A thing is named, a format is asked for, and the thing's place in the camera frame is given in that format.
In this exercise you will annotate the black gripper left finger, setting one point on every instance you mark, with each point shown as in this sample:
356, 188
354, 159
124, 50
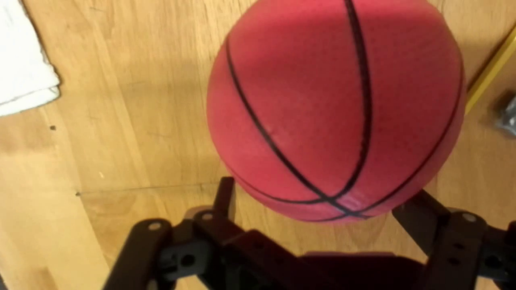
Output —
215, 251

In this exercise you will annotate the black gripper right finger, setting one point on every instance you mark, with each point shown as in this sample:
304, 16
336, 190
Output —
457, 246

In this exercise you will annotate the pink mini basketball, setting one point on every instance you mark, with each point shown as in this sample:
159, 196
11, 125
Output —
333, 106

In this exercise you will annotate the yellow pencil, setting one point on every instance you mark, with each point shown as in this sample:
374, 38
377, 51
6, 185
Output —
490, 69

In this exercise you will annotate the white folded paper sheet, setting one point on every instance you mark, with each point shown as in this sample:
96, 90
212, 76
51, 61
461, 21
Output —
22, 58

